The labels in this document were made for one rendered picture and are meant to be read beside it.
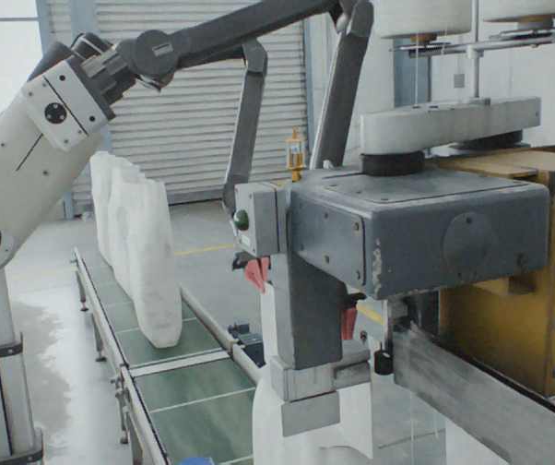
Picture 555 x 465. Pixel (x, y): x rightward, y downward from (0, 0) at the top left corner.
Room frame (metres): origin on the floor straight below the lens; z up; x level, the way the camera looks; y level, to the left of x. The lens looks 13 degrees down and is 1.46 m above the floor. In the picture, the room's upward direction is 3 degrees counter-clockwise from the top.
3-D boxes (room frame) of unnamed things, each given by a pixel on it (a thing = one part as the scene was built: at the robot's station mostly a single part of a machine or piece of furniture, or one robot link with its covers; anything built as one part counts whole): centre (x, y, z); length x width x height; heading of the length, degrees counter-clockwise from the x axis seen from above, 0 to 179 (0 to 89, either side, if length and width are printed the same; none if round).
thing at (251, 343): (2.72, 0.19, 0.35); 0.30 x 0.15 x 0.15; 21
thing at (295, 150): (0.91, -0.03, 1.37); 0.03 x 0.02 x 0.03; 21
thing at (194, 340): (3.52, 0.83, 0.34); 2.21 x 0.39 x 0.09; 21
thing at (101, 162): (4.18, 1.08, 0.74); 0.47 x 0.20 x 0.72; 23
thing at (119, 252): (3.54, 0.83, 0.74); 0.47 x 0.22 x 0.72; 22
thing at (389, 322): (0.96, -0.18, 1.08); 0.03 x 0.01 x 0.13; 111
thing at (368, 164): (0.90, -0.16, 1.35); 0.09 x 0.09 x 0.03
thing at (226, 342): (3.49, 0.82, 0.35); 2.26 x 0.48 x 0.14; 21
